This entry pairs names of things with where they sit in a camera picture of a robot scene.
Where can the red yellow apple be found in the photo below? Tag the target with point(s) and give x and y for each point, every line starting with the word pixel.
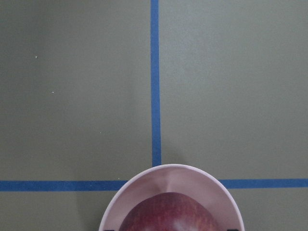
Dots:
pixel 169 212

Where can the pink bowl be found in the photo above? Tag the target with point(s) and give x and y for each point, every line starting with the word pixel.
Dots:
pixel 188 180

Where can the brown paper table cover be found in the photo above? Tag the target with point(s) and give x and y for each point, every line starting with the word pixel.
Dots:
pixel 93 92

